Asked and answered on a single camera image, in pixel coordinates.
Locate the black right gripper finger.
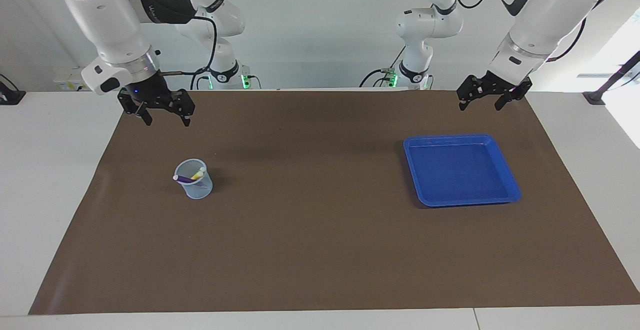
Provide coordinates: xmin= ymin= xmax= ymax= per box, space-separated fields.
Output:
xmin=169 ymin=89 xmax=196 ymax=128
xmin=118 ymin=91 xmax=153 ymax=127

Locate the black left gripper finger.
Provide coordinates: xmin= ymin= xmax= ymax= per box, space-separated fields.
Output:
xmin=456 ymin=75 xmax=485 ymax=112
xmin=495 ymin=77 xmax=533 ymax=111

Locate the blue plastic tray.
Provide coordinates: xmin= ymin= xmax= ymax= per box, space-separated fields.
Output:
xmin=403 ymin=134 xmax=522 ymax=208

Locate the black stand with pole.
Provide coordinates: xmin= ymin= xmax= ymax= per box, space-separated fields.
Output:
xmin=582 ymin=50 xmax=640 ymax=106

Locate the blue mesh pen cup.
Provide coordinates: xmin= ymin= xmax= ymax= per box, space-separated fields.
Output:
xmin=173 ymin=158 xmax=214 ymax=200

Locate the black table clamp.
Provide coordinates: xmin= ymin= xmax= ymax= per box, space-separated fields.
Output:
xmin=0 ymin=73 xmax=27 ymax=106

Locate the brown table mat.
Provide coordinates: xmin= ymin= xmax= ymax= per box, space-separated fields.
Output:
xmin=28 ymin=89 xmax=640 ymax=316

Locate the black right base cable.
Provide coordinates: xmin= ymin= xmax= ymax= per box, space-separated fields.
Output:
xmin=190 ymin=67 xmax=211 ymax=91

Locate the black base cable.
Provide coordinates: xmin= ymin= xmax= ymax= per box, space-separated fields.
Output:
xmin=190 ymin=67 xmax=211 ymax=91
xmin=359 ymin=45 xmax=407 ymax=88

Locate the white wall socket box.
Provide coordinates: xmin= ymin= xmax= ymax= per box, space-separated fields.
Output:
xmin=52 ymin=67 xmax=87 ymax=92

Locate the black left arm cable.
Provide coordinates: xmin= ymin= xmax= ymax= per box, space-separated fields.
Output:
xmin=446 ymin=0 xmax=588 ymax=63

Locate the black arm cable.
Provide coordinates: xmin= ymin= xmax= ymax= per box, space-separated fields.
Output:
xmin=446 ymin=0 xmax=588 ymax=63
xmin=160 ymin=12 xmax=219 ymax=78

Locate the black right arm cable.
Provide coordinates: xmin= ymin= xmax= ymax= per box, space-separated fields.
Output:
xmin=160 ymin=12 xmax=219 ymax=78

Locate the black left base cable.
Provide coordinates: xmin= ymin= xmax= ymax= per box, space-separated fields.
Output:
xmin=359 ymin=45 xmax=407 ymax=88

